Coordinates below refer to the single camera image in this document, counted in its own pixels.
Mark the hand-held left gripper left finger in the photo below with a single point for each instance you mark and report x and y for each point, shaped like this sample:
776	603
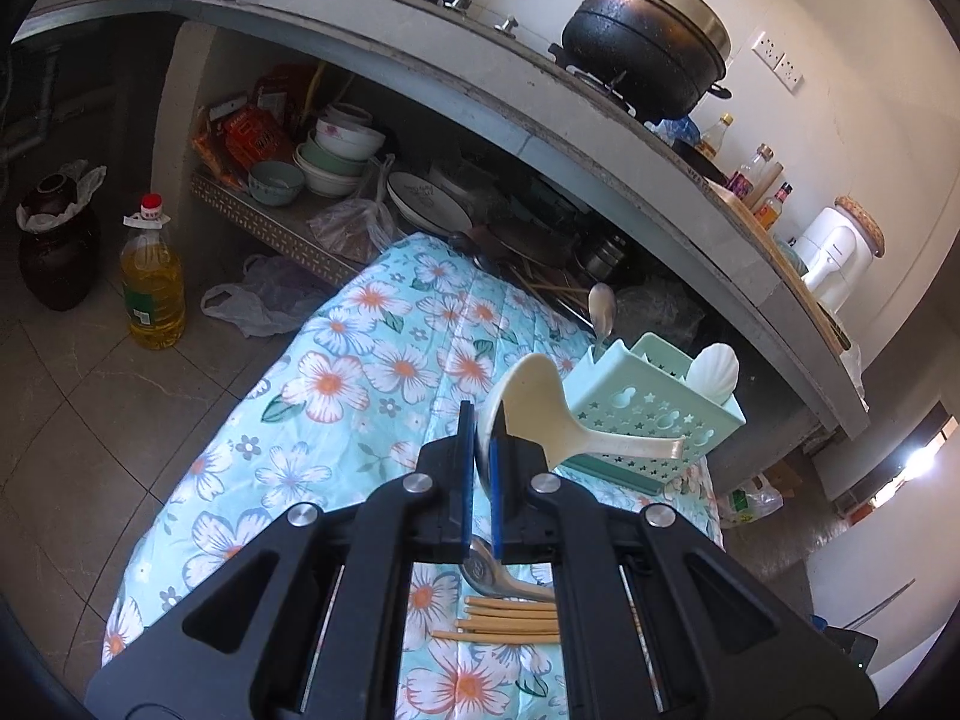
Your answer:
466	465

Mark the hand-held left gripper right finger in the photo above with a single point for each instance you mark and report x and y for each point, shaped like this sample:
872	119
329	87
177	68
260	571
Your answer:
496	495

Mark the cream plastic rice ladle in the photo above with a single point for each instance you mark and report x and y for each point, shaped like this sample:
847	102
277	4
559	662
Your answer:
529	390

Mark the wooden chopstick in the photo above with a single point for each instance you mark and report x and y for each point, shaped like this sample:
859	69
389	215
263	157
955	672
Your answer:
517	604
517	616
517	626
510	637

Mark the green plastic utensil holder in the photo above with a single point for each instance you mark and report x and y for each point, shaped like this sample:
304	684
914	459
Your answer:
622	405

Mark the metal spoon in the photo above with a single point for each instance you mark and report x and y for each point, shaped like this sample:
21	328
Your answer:
602	307
480	568

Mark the floral teal blanket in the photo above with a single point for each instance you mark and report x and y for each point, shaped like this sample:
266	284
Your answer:
360	360

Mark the cardboard box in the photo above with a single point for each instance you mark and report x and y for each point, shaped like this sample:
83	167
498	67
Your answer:
784	476

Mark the bundle of wooden chopsticks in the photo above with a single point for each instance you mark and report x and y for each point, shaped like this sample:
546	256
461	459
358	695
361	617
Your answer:
551	286

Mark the steel cup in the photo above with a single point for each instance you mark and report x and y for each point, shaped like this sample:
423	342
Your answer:
600	259

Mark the white shell-shaped spoon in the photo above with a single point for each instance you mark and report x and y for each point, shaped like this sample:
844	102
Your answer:
716	371

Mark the clear plastic bag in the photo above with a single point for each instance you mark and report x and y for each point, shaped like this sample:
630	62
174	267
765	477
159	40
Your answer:
352	229

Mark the white plastic bag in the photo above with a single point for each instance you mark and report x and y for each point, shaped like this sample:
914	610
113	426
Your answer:
262	296

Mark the white patterned plate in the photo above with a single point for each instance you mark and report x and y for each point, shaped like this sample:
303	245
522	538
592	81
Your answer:
424	199

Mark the large white bowl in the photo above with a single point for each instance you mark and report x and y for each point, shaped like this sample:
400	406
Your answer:
326	181

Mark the perforated metal shelf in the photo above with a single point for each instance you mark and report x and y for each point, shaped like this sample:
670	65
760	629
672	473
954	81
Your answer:
255	214

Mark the pale green bowl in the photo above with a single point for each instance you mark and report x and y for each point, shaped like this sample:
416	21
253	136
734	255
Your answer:
330	157

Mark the small light blue bowl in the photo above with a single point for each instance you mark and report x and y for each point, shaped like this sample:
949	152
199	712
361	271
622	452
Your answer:
276	184

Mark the white floral bowl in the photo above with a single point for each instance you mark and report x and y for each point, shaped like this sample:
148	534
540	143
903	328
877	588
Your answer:
349	135

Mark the yellow cooking oil bottle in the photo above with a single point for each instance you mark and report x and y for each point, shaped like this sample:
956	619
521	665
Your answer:
154	292

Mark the teal ceramic dish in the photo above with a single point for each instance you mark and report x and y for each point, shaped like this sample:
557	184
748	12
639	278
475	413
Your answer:
791	255

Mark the dark frying pan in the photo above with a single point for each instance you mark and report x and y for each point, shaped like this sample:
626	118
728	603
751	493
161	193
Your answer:
701	161

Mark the orange snack packets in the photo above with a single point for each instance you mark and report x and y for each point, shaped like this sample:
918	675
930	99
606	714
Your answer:
255	135

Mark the white electric kettle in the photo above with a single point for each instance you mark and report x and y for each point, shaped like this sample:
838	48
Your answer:
832	255

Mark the blue plastic bag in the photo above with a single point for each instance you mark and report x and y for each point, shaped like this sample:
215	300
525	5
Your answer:
679	129

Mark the orange-labelled sauce bottle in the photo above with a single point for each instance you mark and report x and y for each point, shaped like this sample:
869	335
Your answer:
772	206

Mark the purple-labelled glass bottle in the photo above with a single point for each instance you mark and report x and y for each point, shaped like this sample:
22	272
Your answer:
750	172

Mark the wooden rolling pin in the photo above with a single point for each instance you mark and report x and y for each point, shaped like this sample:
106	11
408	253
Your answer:
765	184

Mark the yellow-capped sauce bottle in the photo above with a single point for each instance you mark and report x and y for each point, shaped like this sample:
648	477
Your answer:
716	139

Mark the grey kitchen counter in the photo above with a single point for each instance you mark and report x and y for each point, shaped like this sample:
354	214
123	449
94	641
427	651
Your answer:
420	52

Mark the woven round trivet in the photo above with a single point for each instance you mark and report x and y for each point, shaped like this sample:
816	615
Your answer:
862	225

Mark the black cooking pot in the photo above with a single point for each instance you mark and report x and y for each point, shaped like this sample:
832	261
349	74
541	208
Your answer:
630	52

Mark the dark ceramic jar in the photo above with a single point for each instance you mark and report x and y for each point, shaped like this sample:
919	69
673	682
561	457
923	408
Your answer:
60	262

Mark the black gas stove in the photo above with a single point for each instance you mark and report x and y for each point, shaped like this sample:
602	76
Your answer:
487	11

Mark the steel pot lid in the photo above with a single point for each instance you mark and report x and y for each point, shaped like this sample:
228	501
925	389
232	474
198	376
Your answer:
675	4

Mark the grey drain pipe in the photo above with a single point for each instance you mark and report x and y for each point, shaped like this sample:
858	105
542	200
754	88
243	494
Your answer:
45	105

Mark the white wall socket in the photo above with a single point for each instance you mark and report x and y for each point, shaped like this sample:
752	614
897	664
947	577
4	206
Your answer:
767	49
790	70

